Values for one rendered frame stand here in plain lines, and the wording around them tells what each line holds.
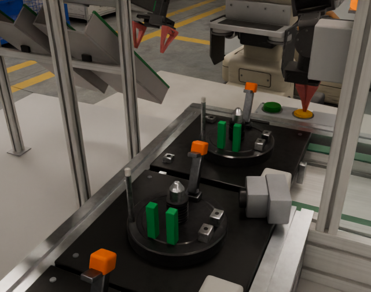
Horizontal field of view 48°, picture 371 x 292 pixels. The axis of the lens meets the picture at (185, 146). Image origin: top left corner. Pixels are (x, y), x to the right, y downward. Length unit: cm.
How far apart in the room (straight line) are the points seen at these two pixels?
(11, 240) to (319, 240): 51
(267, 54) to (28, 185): 92
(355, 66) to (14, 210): 65
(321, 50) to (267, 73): 94
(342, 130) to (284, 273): 19
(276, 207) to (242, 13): 94
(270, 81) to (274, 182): 90
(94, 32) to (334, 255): 52
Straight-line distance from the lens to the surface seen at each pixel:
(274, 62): 150
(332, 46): 55
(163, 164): 74
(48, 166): 100
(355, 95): 55
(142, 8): 83
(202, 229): 55
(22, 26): 84
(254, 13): 143
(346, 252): 67
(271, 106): 97
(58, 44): 62
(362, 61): 53
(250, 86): 82
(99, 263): 43
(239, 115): 76
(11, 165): 103
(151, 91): 89
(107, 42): 77
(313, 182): 82
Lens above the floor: 136
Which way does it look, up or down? 30 degrees down
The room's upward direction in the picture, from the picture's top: 1 degrees counter-clockwise
